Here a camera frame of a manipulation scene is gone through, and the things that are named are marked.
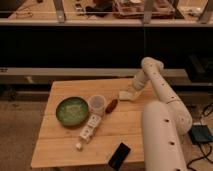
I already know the black cable on floor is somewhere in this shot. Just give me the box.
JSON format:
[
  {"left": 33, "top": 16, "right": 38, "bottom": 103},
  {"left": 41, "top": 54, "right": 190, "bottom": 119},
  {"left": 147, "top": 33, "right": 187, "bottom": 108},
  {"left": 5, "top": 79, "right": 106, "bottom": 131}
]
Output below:
[{"left": 185, "top": 103, "right": 213, "bottom": 171}]

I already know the green ceramic bowl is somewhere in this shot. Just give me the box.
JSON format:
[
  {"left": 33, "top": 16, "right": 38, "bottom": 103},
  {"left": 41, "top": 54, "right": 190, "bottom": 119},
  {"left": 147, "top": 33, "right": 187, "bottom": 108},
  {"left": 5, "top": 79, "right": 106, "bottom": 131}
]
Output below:
[{"left": 56, "top": 97, "right": 89, "bottom": 127}]

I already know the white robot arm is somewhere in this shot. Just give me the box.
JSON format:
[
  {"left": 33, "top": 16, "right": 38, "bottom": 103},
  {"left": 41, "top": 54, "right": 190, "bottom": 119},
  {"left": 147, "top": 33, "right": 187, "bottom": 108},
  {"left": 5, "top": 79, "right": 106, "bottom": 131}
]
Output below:
[{"left": 119, "top": 57, "right": 192, "bottom": 171}]

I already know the brown sausage-shaped object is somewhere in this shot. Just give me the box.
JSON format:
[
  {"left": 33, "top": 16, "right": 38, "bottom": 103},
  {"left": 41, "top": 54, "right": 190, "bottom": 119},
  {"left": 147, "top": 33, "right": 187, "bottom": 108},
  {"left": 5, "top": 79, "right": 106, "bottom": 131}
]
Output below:
[{"left": 105, "top": 99, "right": 118, "bottom": 114}]

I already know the white plastic bottle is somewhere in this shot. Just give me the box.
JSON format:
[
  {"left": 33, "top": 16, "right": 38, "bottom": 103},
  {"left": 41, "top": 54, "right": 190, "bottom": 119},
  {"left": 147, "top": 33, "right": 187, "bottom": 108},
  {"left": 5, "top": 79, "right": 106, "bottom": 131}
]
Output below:
[{"left": 79, "top": 114, "right": 102, "bottom": 143}]

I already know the clear plastic cup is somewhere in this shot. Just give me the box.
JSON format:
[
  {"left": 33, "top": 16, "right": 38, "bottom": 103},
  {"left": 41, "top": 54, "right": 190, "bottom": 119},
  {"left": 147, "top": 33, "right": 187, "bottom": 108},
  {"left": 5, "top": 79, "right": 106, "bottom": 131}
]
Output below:
[{"left": 88, "top": 95, "right": 106, "bottom": 116}]

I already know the blue box on floor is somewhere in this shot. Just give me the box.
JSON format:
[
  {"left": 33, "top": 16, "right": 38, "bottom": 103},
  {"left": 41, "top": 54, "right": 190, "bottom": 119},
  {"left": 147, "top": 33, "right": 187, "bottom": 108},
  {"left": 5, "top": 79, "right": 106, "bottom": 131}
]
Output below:
[{"left": 189, "top": 125, "right": 213, "bottom": 144}]

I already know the small white bottle cap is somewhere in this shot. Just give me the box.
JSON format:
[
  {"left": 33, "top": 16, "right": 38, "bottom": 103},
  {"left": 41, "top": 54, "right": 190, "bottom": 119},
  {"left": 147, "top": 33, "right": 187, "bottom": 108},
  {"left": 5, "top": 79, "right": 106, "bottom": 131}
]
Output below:
[{"left": 76, "top": 142, "right": 83, "bottom": 151}]

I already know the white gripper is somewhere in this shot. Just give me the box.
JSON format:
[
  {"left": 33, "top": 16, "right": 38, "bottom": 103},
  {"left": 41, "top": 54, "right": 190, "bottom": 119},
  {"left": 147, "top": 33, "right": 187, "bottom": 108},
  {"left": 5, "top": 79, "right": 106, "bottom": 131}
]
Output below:
[{"left": 123, "top": 70, "right": 149, "bottom": 100}]

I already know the white sponge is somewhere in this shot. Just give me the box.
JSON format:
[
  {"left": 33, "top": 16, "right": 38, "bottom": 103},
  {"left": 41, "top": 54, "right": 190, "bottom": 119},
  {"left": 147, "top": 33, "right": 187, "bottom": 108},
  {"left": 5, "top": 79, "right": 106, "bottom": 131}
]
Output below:
[{"left": 119, "top": 91, "right": 134, "bottom": 101}]

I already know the wooden folding table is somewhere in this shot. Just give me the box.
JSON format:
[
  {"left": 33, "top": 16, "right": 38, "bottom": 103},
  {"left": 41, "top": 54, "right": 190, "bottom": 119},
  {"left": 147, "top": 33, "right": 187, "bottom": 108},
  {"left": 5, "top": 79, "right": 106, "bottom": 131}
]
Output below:
[{"left": 31, "top": 79, "right": 156, "bottom": 168}]

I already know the cluttered tray on shelf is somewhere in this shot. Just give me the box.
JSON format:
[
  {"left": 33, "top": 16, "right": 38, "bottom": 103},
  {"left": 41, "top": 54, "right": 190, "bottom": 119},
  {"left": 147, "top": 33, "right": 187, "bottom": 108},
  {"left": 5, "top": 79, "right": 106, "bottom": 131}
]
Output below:
[{"left": 112, "top": 0, "right": 175, "bottom": 19}]

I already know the black smartphone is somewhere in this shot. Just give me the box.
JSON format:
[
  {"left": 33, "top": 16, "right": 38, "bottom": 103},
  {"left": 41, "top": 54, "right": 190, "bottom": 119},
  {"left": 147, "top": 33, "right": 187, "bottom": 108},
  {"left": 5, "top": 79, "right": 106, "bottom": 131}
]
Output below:
[{"left": 108, "top": 143, "right": 131, "bottom": 171}]

